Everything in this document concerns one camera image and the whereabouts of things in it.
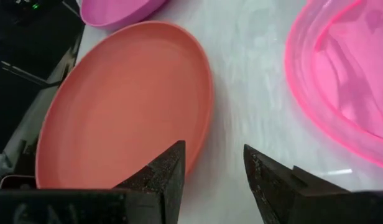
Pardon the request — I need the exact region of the purple plastic plate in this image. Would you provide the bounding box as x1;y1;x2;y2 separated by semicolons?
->
79;0;169;29

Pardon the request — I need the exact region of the dark rounded flat device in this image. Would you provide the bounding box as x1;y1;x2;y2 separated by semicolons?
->
0;174;37;191

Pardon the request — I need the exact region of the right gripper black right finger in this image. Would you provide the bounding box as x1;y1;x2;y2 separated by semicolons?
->
243;144;383;224

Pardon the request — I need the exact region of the black device with green light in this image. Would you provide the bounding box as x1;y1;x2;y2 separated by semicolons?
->
11;0;67;26

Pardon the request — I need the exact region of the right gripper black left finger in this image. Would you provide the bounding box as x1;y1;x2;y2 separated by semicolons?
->
0;140;187;224

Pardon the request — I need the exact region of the translucent pink plastic plate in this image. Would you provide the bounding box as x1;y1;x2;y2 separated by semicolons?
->
284;0;383;170

